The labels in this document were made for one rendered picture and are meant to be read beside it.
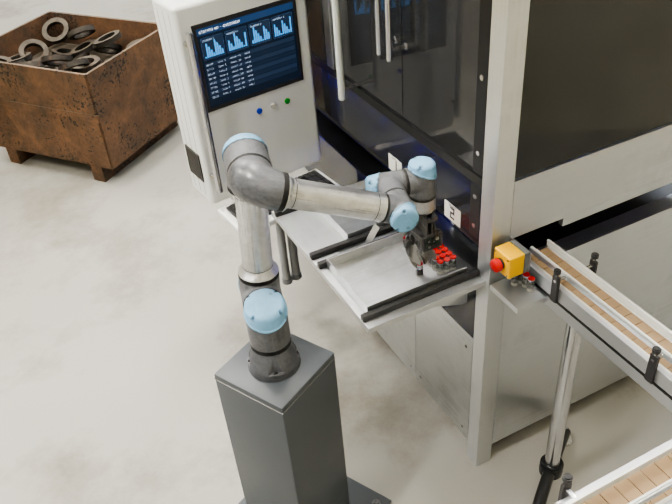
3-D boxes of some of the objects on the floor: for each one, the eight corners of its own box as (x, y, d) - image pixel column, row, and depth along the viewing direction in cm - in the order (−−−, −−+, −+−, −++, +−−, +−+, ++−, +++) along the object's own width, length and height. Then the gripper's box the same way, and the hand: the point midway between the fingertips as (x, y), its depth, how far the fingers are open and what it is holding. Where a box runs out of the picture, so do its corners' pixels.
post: (480, 448, 279) (528, -198, 153) (490, 459, 275) (547, -196, 148) (466, 455, 277) (502, -194, 151) (476, 466, 273) (521, -192, 146)
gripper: (415, 223, 203) (416, 283, 216) (448, 211, 207) (446, 270, 220) (399, 208, 209) (401, 267, 222) (431, 197, 213) (431, 255, 226)
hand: (418, 260), depth 222 cm, fingers closed
